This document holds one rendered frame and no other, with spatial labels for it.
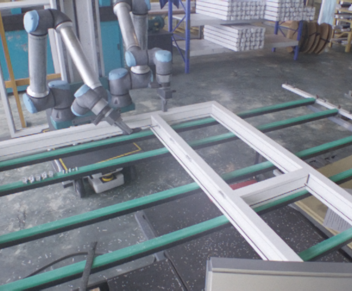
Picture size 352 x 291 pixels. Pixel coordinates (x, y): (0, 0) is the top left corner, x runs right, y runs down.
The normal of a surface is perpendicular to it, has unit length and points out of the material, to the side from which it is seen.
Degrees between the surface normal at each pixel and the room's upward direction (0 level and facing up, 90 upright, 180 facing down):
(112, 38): 90
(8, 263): 0
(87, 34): 90
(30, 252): 0
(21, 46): 90
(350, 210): 90
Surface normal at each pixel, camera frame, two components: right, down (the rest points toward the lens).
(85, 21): 0.55, 0.42
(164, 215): 0.00, -0.87
